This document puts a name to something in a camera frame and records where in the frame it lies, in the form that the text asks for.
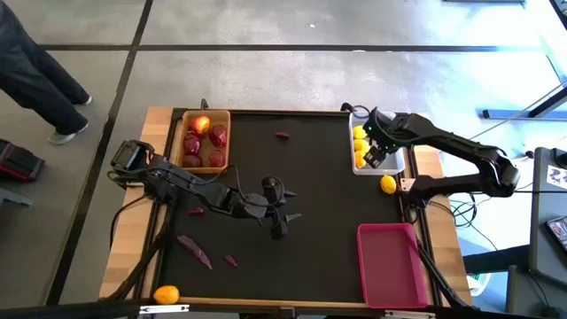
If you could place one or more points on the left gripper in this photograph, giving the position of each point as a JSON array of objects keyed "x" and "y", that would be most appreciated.
[{"x": 266, "y": 204}]

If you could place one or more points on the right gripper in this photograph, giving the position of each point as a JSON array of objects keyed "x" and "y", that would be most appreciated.
[{"x": 383, "y": 130}]

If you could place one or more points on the small purple toy vegetable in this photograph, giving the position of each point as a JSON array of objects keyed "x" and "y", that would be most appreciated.
[
  {"x": 230, "y": 261},
  {"x": 282, "y": 135}
]

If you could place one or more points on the small red chili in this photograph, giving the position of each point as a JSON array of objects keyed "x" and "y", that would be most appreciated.
[{"x": 196, "y": 211}]

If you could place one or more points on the red and yellow apple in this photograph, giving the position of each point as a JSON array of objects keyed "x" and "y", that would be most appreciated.
[{"x": 200, "y": 125}]

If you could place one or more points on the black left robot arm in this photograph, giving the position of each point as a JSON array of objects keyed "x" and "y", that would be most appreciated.
[{"x": 177, "y": 177}]

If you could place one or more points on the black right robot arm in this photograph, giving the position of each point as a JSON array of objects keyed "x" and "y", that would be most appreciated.
[{"x": 465, "y": 150}]

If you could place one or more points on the white translucent plastic bin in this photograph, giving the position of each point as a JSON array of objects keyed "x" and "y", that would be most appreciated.
[{"x": 392, "y": 166}]

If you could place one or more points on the black table mat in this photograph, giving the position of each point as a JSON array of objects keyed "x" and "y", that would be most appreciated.
[{"x": 319, "y": 248}]

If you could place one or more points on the long purple toy vegetable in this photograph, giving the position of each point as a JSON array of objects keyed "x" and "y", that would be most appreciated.
[{"x": 195, "y": 251}]

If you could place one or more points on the pink plastic bin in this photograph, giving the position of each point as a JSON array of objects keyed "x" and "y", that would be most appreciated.
[{"x": 390, "y": 266}]

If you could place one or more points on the orange translucent plastic bin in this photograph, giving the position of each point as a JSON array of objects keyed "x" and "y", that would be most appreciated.
[{"x": 223, "y": 119}]

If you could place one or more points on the blue metal floor bar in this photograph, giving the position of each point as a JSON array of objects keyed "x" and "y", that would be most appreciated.
[{"x": 509, "y": 114}]

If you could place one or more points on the white and green object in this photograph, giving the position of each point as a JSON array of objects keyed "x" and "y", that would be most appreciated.
[{"x": 478, "y": 283}]

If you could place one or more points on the white printed sticker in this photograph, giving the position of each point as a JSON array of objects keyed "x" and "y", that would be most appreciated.
[{"x": 557, "y": 176}]

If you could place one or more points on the grey side desk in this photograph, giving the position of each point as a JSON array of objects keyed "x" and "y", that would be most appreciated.
[{"x": 545, "y": 248}]

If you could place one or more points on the smartphone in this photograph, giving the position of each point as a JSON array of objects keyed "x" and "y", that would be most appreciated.
[{"x": 559, "y": 230}]

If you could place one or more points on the black and red bag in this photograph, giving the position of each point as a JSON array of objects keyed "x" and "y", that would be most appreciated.
[{"x": 22, "y": 161}]

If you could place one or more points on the person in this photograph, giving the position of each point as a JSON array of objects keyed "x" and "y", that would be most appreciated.
[{"x": 26, "y": 75}]

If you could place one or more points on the black diagonal frame strut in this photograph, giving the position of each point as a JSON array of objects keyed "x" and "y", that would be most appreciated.
[
  {"x": 438, "y": 274},
  {"x": 142, "y": 266}
]

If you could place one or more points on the silver metal bracket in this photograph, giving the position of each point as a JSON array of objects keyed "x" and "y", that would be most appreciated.
[
  {"x": 409, "y": 314},
  {"x": 164, "y": 308}
]

